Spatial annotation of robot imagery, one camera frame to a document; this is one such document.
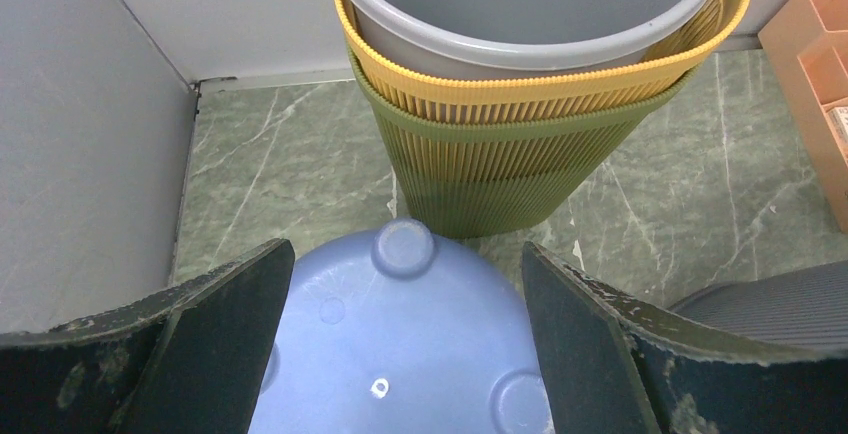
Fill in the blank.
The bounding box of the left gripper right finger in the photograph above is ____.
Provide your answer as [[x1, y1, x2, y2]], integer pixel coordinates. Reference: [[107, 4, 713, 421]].
[[522, 243, 847, 433]]

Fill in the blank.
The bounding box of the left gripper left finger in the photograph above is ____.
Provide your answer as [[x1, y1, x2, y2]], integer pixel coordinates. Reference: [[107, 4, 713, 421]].
[[1, 239, 295, 433]]

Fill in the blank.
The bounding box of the dark grey mesh bin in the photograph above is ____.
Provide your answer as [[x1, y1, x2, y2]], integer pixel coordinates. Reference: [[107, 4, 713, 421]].
[[669, 261, 847, 352]]

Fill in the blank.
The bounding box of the blue plastic bin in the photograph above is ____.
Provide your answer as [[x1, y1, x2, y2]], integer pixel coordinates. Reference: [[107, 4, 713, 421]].
[[250, 218, 554, 433]]

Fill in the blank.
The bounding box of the light grey plastic bin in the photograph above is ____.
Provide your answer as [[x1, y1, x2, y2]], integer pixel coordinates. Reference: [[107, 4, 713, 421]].
[[349, 0, 707, 80]]

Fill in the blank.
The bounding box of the olive green mesh bin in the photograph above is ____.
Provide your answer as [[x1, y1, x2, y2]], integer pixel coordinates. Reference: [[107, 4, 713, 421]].
[[351, 59, 695, 239]]

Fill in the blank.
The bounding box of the yellow mesh bin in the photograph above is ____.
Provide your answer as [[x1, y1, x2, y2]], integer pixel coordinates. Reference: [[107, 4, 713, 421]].
[[334, 0, 750, 124]]

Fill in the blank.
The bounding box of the orange plastic file organizer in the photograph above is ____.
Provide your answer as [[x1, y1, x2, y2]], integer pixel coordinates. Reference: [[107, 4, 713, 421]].
[[758, 0, 847, 232]]

